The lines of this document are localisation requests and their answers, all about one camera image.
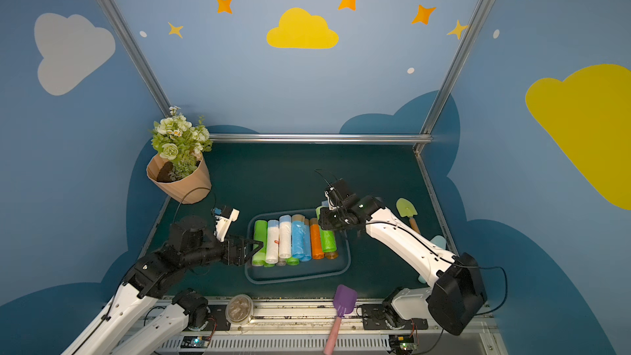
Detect white trash bag roll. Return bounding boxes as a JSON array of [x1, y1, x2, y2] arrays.
[[266, 220, 279, 265], [279, 215, 292, 259]]

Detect blue trash bag roll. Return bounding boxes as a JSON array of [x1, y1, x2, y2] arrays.
[[292, 215, 306, 260], [301, 218, 312, 262]]

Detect orange trash bag roll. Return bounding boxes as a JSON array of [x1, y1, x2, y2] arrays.
[[310, 218, 325, 260], [325, 251, 339, 260]]

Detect dark teal storage box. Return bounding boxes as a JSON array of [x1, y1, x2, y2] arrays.
[[245, 208, 351, 284]]

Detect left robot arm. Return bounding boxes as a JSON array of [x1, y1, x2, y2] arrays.
[[63, 216, 263, 354]]

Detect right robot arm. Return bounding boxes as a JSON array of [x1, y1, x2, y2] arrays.
[[318, 179, 487, 336]]

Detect green toy trowel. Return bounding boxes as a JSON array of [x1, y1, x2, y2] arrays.
[[396, 198, 420, 233]]

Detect clear plastic lidded cup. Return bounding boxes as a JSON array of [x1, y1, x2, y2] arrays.
[[225, 294, 254, 325]]

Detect flower pot with plant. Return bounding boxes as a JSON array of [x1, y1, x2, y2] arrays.
[[146, 106, 213, 205]]

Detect purple toy shovel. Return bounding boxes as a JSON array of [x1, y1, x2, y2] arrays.
[[323, 284, 358, 355]]

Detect left controller board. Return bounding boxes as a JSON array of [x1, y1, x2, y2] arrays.
[[180, 336, 210, 349]]

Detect controller board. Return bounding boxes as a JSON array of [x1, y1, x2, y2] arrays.
[[388, 335, 417, 355], [180, 336, 210, 349]]

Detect light blue toy spade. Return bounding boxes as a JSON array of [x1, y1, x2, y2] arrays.
[[431, 235, 448, 250]]

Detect right controller board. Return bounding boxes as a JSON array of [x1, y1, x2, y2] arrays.
[[388, 335, 417, 355]]

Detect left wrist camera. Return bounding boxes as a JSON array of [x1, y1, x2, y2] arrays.
[[213, 205, 240, 243]]

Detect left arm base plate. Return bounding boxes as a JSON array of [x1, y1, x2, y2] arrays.
[[191, 304, 231, 331]]

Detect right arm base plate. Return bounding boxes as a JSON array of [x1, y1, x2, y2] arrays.
[[358, 304, 429, 330]]

